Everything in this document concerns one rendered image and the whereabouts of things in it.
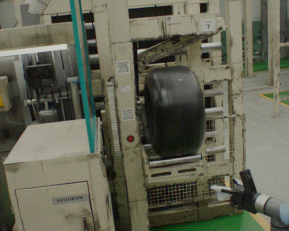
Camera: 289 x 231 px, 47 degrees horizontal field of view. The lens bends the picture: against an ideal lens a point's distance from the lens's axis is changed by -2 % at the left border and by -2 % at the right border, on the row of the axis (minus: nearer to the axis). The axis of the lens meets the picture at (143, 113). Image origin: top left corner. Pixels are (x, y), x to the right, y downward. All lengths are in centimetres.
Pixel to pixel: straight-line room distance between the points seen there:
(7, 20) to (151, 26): 906
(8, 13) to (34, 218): 985
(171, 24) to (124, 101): 62
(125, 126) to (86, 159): 73
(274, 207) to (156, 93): 96
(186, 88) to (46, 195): 98
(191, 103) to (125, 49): 49
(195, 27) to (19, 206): 156
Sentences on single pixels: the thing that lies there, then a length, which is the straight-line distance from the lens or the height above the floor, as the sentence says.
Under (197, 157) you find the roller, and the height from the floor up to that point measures 91.
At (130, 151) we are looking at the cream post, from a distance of 218.
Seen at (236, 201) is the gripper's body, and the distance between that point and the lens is 149.
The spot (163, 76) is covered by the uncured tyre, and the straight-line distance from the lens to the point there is 203.
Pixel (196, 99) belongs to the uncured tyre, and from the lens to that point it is 198.
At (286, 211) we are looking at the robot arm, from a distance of 136.
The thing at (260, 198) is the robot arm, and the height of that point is 107.
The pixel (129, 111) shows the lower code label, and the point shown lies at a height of 124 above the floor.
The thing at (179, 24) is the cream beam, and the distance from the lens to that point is 234.
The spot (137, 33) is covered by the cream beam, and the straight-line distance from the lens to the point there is 230.
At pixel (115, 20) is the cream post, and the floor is 178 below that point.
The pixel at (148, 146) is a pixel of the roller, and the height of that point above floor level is 91.
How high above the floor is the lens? 178
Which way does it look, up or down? 15 degrees down
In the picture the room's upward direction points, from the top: 5 degrees counter-clockwise
